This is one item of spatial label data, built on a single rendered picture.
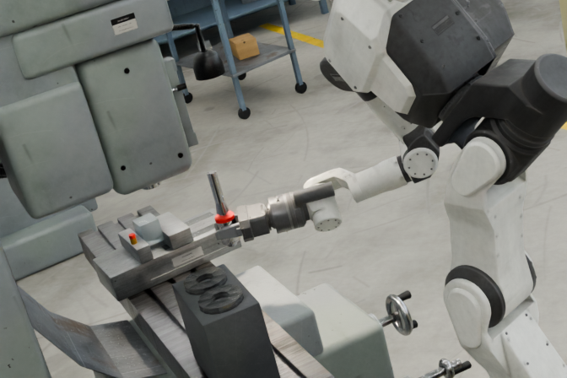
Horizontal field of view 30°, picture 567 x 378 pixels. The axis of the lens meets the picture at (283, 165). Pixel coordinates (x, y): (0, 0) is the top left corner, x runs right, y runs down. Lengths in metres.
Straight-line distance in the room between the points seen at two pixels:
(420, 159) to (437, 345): 1.68
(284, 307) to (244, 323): 0.52
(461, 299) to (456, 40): 0.53
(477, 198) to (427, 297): 2.24
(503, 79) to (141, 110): 0.79
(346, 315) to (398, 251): 1.98
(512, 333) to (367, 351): 0.50
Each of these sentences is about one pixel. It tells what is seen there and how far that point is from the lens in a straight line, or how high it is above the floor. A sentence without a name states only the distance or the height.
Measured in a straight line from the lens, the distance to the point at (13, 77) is 2.21.
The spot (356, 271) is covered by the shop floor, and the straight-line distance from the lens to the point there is 4.59.
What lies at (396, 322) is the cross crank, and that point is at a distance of 2.89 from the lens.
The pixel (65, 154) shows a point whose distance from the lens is 2.25.
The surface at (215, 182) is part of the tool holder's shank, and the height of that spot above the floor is 1.25.
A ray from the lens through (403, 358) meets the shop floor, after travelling 3.94.
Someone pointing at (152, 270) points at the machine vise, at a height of 1.02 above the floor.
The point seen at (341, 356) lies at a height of 0.75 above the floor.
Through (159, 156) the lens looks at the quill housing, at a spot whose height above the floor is 1.37.
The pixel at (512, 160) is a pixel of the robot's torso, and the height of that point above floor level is 1.34.
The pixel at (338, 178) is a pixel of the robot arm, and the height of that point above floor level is 1.18.
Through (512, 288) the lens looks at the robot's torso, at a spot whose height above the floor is 1.02.
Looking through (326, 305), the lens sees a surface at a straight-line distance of 2.78.
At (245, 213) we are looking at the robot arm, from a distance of 2.48.
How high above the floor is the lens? 2.13
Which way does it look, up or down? 21 degrees down
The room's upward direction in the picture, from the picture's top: 14 degrees counter-clockwise
